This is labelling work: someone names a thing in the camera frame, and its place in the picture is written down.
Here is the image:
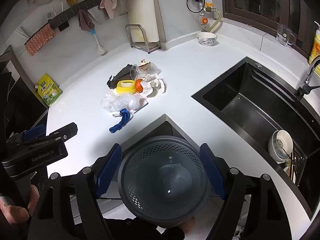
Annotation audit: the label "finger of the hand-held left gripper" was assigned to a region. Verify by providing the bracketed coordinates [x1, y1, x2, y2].
[21, 124, 48, 140]
[37, 122, 78, 141]

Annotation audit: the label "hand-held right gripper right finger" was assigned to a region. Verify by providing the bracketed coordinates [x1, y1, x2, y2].
[199, 143, 304, 240]

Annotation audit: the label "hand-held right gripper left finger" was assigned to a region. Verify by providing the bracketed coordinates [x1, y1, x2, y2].
[27, 144, 123, 240]

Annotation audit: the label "grey perforated trash bin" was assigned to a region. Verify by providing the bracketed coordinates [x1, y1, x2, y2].
[117, 135, 215, 229]

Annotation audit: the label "blue plastic scrap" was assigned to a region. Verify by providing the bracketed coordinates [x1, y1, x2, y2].
[109, 108, 131, 133]

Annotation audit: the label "clear plastic bag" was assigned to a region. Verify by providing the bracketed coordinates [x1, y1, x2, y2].
[101, 92, 140, 112]

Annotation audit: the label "yellow lidded plastic container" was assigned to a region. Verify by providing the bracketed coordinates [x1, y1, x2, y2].
[116, 79, 137, 94]

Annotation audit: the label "dark grey cloth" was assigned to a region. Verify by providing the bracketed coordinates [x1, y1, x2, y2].
[107, 64, 134, 89]

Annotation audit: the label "white tissue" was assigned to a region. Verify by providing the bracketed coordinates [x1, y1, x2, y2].
[141, 74, 166, 98]

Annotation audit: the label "clear glass bowl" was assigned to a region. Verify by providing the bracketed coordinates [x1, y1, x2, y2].
[130, 64, 159, 80]

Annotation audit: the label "person's left hand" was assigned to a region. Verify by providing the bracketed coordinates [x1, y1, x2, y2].
[0, 184, 40, 230]

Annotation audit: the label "dark kitchen appliance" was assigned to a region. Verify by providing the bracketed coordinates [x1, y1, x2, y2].
[0, 45, 48, 135]

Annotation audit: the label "person's foot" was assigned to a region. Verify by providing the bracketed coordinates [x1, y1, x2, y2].
[180, 216, 195, 233]

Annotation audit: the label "person's dark trouser leg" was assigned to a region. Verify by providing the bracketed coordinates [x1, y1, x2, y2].
[105, 217, 185, 240]

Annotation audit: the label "white bowl in sink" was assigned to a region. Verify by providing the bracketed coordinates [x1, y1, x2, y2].
[268, 130, 294, 162]

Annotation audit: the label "black kitchen sink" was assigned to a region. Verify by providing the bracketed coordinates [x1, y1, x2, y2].
[191, 56, 320, 220]

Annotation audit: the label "blue white bottle brush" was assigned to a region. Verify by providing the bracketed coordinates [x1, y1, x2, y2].
[89, 29, 108, 55]

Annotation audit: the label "orange zigzag dish cloth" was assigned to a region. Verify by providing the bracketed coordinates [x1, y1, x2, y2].
[24, 25, 56, 57]

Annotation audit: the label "bundle of white sticks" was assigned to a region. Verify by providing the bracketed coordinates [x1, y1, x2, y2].
[15, 26, 33, 40]

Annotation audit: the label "brown hanging cloth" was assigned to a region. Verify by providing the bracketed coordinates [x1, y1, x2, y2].
[77, 9, 95, 32]

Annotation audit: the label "steel cutting board rack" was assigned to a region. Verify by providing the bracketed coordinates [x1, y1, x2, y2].
[125, 24, 162, 54]

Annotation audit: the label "white patterned ceramic bowl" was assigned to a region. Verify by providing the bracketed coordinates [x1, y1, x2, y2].
[196, 32, 217, 47]

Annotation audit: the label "pink hanging cloth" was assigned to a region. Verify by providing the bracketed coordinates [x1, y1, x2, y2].
[98, 0, 118, 20]

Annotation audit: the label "white cutting board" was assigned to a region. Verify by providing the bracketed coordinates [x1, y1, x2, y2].
[125, 0, 167, 49]

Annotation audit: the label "clear glass mug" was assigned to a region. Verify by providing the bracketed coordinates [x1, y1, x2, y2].
[276, 23, 297, 47]

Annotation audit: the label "yellow detergent bottle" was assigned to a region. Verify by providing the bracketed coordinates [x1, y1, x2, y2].
[309, 21, 320, 77]

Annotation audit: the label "metal gas pipe with valves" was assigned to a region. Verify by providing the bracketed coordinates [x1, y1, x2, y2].
[189, 0, 216, 32]

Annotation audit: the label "black wall rail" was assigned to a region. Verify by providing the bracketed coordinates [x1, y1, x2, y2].
[49, 0, 123, 29]

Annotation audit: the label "yellow gas hose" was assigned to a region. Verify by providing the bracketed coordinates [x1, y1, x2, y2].
[209, 9, 222, 33]

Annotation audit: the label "dark window frame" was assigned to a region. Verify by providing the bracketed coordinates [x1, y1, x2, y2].
[220, 0, 320, 58]

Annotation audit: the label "black cable loop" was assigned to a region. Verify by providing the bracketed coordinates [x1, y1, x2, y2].
[186, 0, 206, 13]

